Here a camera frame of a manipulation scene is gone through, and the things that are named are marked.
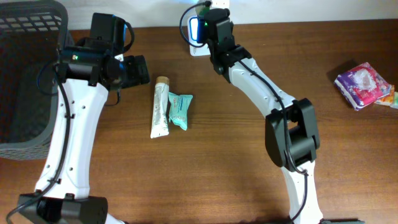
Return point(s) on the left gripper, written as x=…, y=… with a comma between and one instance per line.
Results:
x=132, y=79

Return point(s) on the teal wet wipes pack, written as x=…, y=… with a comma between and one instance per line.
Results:
x=179, y=105

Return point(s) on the white tube with tan cap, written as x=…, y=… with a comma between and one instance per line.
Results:
x=159, y=119

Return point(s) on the pink purple tissue pack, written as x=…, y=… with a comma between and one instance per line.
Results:
x=362, y=86

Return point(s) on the orange small tissue box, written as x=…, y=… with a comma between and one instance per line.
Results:
x=388, y=99

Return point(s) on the green small tissue box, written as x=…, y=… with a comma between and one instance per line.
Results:
x=394, y=103

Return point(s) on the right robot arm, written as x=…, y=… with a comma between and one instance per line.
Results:
x=291, y=131

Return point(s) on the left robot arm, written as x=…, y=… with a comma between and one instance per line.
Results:
x=85, y=74

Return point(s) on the dark grey plastic basket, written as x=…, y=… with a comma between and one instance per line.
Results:
x=31, y=34

